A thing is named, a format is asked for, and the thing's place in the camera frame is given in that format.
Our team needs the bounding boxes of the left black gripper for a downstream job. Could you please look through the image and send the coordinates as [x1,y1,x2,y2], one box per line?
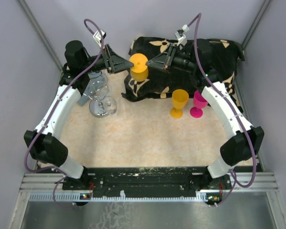
[82,43,134,74]

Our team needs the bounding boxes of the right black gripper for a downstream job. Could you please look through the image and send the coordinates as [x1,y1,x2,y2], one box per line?
[145,43,196,73]

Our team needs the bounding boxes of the yellow plastic wine glass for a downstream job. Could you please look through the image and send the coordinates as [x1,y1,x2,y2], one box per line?
[170,89,189,119]
[129,53,148,82]

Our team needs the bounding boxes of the magenta plastic wine glass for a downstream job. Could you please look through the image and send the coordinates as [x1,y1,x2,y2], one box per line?
[190,91,208,118]

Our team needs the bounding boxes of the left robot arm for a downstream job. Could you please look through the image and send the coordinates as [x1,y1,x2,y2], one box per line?
[24,40,133,189]

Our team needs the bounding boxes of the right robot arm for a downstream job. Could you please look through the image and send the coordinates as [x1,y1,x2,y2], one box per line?
[146,39,264,189]

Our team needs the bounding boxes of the clear wine glass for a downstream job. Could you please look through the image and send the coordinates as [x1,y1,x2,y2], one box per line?
[102,96,117,115]

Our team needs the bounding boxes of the grey blue folded jeans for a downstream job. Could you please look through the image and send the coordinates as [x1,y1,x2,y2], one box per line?
[77,71,103,106]

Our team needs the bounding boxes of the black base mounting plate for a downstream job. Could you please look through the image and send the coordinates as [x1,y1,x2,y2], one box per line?
[62,167,232,198]

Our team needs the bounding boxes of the chrome wire wine glass rack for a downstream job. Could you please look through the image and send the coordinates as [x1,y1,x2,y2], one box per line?
[89,72,110,118]

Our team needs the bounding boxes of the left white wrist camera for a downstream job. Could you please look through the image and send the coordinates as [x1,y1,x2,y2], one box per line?
[93,30,106,47]

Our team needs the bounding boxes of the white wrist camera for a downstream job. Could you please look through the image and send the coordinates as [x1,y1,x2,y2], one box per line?
[174,24,189,46]
[93,30,106,47]

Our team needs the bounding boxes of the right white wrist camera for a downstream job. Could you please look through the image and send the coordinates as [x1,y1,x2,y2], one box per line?
[174,24,189,46]

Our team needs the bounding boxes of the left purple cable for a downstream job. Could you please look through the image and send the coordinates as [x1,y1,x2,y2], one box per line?
[25,18,105,210]

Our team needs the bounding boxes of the purple cable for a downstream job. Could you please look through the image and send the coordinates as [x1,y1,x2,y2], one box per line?
[185,12,257,207]
[25,18,105,210]

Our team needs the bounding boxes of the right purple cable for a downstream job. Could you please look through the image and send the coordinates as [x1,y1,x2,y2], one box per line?
[185,12,257,207]

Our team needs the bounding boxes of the aluminium front rail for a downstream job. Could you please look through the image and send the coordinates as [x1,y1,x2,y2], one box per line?
[20,172,278,203]

